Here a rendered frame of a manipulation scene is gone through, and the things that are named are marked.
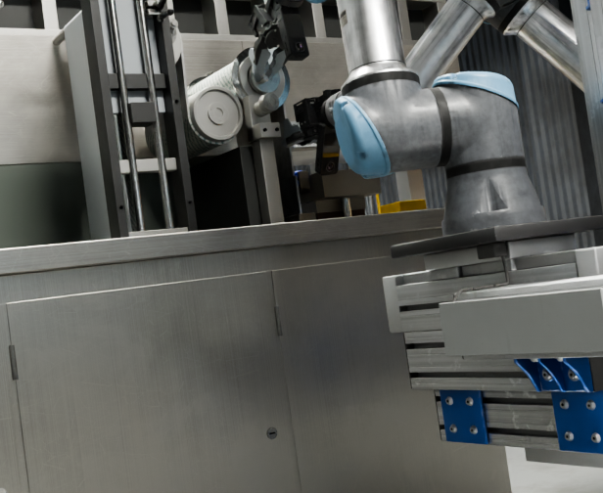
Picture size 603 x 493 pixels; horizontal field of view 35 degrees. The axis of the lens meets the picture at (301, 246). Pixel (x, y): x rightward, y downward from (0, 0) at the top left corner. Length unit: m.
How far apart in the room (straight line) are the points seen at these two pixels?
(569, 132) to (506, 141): 3.46
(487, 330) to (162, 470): 0.71
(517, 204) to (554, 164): 3.55
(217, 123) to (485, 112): 0.84
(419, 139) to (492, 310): 0.30
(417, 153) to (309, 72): 1.30
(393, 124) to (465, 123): 0.10
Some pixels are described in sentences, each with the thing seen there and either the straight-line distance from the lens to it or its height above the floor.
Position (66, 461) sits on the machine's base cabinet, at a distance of 1.63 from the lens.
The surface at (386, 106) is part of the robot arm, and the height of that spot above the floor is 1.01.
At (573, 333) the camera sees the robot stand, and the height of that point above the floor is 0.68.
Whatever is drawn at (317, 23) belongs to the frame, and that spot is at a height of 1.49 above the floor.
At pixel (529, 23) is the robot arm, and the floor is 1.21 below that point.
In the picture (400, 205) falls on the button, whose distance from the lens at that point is 1.97.
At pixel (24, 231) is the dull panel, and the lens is 2.24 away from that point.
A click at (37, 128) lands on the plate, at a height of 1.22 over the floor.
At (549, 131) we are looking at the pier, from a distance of 4.94.
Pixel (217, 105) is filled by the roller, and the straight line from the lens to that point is 2.10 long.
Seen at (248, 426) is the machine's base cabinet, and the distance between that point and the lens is 1.76.
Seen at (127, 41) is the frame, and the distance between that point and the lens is 1.94.
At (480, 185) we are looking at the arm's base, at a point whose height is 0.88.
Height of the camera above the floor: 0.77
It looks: 3 degrees up
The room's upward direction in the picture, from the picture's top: 8 degrees counter-clockwise
